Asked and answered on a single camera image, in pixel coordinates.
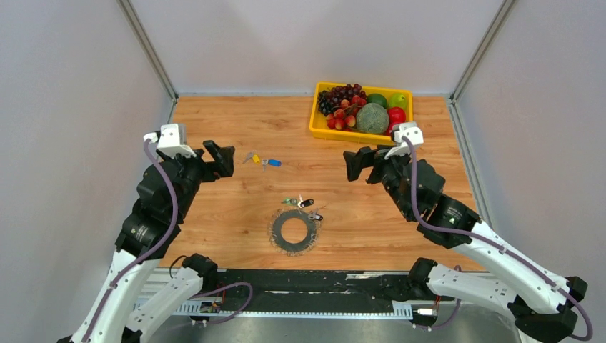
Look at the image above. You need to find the left aluminium frame post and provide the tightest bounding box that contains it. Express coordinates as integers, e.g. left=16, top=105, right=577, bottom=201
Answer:
left=116, top=0, right=179, bottom=104

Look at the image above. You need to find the green netted melon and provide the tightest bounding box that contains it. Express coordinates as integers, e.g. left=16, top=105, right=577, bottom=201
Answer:
left=357, top=103, right=389, bottom=135

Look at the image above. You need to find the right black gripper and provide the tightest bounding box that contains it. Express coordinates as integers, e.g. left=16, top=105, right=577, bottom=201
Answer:
left=342, top=144, right=414, bottom=220

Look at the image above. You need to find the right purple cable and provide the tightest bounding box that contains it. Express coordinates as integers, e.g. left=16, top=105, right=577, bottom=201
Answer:
left=401, top=136, right=594, bottom=342

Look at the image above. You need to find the yellow tagged key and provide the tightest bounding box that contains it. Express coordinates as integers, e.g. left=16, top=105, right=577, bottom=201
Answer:
left=242, top=151, right=262, bottom=164

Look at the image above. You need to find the metal key organizer ring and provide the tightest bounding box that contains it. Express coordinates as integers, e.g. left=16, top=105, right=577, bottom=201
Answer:
left=269, top=209, right=322, bottom=257

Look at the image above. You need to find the dark grape bunch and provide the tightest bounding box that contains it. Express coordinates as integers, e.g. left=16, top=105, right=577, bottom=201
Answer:
left=316, top=84, right=367, bottom=116

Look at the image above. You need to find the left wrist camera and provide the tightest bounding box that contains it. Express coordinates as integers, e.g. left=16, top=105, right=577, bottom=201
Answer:
left=143, top=124, right=196, bottom=159

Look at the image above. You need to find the light green pear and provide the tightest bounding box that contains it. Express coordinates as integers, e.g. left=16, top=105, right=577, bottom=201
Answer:
left=388, top=93, right=409, bottom=110

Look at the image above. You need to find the white slotted cable duct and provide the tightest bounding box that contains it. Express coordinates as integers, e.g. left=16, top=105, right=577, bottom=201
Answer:
left=132, top=298, right=414, bottom=320

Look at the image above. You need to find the aluminium frame post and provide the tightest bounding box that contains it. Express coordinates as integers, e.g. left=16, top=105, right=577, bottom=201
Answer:
left=450, top=0, right=517, bottom=104
left=116, top=0, right=179, bottom=104

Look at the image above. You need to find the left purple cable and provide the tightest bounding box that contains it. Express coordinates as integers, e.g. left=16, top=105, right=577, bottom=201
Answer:
left=78, top=138, right=180, bottom=343

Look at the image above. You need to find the black tagged key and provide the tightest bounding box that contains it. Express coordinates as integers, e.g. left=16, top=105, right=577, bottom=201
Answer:
left=308, top=208, right=324, bottom=222
left=297, top=194, right=314, bottom=208

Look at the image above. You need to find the purple cable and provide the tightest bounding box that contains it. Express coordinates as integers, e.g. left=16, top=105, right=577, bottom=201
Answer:
left=78, top=138, right=180, bottom=343
left=401, top=136, right=594, bottom=342

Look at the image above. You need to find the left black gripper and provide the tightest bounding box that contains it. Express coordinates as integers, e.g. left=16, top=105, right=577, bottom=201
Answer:
left=159, top=138, right=236, bottom=219

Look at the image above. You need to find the blue tagged key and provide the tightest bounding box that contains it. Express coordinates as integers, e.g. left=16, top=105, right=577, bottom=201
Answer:
left=261, top=159, right=282, bottom=172

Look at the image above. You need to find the dark green lime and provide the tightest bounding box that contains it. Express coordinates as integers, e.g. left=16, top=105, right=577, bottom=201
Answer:
left=367, top=93, right=389, bottom=109

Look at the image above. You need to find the right aluminium frame post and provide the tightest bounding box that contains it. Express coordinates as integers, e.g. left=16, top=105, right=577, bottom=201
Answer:
left=450, top=0, right=517, bottom=104

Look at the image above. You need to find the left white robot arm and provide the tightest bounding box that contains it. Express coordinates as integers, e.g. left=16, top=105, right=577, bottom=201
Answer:
left=62, top=139, right=235, bottom=342

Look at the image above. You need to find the pink red peach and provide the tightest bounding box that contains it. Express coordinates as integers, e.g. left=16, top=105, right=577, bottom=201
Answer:
left=384, top=122, right=397, bottom=136

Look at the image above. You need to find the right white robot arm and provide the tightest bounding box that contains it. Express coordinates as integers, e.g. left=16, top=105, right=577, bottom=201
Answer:
left=344, top=146, right=587, bottom=342

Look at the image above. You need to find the red cherry bunch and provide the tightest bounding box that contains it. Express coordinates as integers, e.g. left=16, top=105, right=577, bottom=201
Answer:
left=319, top=95, right=367, bottom=131

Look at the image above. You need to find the red apple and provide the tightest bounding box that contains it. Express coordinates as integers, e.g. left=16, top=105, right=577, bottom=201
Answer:
left=387, top=106, right=407, bottom=124

